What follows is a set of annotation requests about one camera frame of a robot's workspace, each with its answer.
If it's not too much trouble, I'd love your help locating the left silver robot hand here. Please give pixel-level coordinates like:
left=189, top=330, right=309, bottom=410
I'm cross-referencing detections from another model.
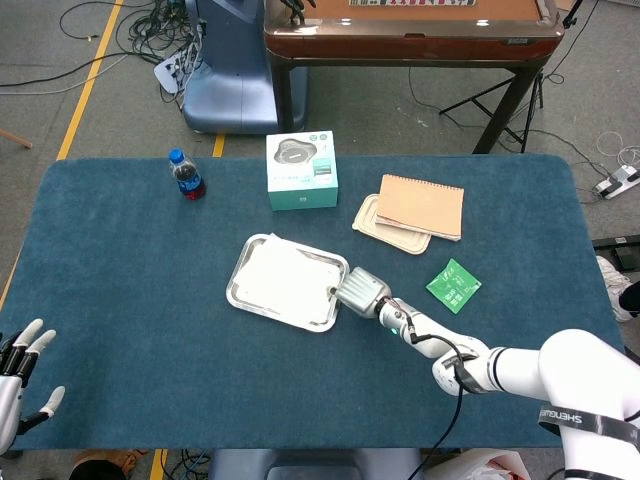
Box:
left=0, top=318, right=67, bottom=451

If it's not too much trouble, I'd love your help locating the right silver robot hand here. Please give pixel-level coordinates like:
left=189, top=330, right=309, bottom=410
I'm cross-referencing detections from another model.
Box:
left=325, top=266, right=392, bottom=319

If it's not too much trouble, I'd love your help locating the white paper sheet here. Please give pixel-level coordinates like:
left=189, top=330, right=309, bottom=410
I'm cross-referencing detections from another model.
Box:
left=233, top=232, right=342, bottom=324

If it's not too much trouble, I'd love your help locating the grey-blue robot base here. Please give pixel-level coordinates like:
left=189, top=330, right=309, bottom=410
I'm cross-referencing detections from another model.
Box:
left=207, top=448, right=424, bottom=480

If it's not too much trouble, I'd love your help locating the silver metal tray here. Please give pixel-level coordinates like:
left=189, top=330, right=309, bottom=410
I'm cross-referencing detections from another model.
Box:
left=225, top=233, right=351, bottom=334

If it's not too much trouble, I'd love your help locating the beige container lid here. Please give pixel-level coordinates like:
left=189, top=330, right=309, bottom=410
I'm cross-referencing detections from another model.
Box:
left=351, top=193, right=432, bottom=256

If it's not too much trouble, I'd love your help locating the green sachet packet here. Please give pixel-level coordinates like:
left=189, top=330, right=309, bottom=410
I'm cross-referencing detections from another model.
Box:
left=425, top=258, right=483, bottom=315

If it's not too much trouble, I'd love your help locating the brown spiral notebook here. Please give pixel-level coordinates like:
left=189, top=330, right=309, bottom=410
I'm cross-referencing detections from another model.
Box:
left=375, top=173, right=465, bottom=243

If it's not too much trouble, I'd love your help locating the teal white product box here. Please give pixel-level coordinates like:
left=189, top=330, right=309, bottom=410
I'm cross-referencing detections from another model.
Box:
left=264, top=130, right=340, bottom=212

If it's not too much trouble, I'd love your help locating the blue felt table cover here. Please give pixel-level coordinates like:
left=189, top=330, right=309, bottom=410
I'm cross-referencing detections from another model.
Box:
left=0, top=153, right=631, bottom=451

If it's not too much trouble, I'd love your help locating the cola bottle blue cap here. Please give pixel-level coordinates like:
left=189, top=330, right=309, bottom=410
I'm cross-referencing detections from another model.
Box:
left=167, top=148, right=207, bottom=202

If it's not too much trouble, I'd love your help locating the white plastic bag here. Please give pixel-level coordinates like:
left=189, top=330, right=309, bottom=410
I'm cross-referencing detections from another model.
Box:
left=424, top=448, right=531, bottom=480

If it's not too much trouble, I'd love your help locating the black tripod stand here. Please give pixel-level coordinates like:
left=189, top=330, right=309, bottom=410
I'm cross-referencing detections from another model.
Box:
left=439, top=0, right=586, bottom=154

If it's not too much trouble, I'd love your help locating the white shoe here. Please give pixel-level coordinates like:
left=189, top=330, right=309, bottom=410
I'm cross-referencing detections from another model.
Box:
left=595, top=255, right=634, bottom=324

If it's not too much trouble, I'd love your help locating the dark red mahjong table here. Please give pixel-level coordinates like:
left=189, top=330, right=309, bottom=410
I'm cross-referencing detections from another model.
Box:
left=263, top=0, right=566, bottom=155

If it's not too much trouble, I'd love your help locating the blue background robot body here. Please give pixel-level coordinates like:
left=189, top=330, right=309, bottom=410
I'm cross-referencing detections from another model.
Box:
left=181, top=0, right=309, bottom=135

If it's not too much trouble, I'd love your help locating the wooden stick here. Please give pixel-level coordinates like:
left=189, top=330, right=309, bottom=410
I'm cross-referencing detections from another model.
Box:
left=0, top=128, right=33, bottom=150

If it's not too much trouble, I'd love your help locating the black trouser leg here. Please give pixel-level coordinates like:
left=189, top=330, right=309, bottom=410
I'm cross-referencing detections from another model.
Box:
left=618, top=280, right=640, bottom=317

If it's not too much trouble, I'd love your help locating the white power strip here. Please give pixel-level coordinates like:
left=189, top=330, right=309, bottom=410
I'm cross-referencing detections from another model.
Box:
left=592, top=164, right=640, bottom=200

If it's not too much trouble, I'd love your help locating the white multi-socket board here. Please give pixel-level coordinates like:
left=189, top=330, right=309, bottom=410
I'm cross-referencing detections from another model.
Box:
left=153, top=53, right=196, bottom=95

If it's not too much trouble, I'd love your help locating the background robot black-fingered hand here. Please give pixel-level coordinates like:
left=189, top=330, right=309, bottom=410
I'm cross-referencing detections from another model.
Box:
left=279, top=0, right=317, bottom=24

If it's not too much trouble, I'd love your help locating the face-up mahjong tile row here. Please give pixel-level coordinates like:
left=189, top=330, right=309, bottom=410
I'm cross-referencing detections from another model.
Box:
left=348, top=0, right=477, bottom=8

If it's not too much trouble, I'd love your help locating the black metal frame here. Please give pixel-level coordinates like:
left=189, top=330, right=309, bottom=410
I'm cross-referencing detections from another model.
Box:
left=591, top=233, right=640, bottom=274

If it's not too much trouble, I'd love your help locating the white coiled cable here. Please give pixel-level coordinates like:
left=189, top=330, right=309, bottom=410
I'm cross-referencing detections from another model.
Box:
left=595, top=130, right=640, bottom=169

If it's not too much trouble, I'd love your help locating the black cable bundle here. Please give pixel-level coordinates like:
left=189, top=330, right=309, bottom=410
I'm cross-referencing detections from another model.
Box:
left=59, top=0, right=204, bottom=104

